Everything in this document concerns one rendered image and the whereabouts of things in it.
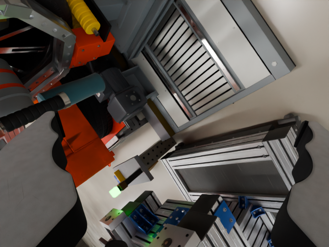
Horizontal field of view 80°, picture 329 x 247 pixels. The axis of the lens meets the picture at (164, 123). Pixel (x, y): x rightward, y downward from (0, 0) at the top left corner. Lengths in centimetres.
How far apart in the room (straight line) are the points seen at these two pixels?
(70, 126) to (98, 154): 21
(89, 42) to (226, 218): 80
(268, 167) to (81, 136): 94
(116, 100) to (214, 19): 60
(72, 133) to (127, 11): 68
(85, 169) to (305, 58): 111
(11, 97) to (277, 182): 102
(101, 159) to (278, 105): 94
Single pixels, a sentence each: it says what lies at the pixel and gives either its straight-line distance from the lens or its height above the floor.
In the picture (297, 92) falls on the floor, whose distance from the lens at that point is 101.
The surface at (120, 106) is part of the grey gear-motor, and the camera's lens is 108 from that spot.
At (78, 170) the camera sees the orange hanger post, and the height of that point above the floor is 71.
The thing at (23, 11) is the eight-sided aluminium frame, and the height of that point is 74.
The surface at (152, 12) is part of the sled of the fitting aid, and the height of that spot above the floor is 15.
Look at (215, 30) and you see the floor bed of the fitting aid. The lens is 97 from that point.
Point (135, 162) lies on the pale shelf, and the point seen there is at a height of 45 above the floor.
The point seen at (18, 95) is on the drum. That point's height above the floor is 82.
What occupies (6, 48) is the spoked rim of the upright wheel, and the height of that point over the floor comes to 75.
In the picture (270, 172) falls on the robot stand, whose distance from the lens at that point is 100.
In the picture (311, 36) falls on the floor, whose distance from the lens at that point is 95.
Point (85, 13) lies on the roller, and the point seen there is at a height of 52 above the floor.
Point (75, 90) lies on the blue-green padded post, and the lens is 88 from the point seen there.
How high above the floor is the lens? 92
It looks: 37 degrees down
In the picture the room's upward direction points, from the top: 126 degrees counter-clockwise
